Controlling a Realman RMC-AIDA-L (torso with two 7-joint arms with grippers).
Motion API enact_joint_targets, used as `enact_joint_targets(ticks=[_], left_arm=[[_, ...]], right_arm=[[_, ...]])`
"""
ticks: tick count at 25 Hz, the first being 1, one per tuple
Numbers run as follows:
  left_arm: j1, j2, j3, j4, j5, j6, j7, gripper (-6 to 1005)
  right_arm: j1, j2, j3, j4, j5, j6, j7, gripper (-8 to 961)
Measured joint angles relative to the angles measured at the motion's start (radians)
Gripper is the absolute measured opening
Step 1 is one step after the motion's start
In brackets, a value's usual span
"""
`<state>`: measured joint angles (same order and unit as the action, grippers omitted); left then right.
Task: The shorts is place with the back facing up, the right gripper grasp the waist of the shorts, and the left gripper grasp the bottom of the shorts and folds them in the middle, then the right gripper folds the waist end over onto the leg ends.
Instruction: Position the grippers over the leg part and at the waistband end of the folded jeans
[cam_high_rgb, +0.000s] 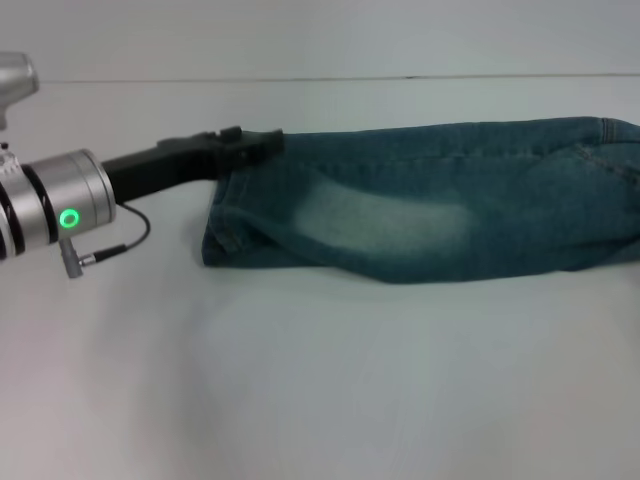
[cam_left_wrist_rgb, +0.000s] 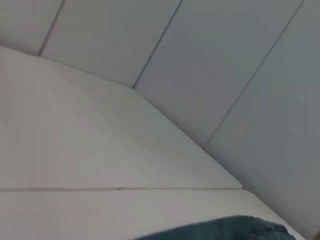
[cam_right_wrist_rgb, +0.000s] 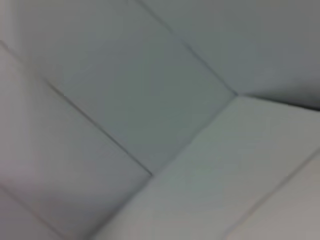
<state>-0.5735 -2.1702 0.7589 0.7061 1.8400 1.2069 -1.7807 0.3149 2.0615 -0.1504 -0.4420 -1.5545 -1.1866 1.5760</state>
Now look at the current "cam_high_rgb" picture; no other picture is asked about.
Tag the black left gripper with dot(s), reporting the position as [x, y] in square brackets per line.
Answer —
[160, 167]

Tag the blue denim shorts basketball print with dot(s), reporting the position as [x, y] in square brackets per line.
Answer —
[425, 200]

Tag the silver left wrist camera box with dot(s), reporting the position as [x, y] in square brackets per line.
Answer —
[17, 75]

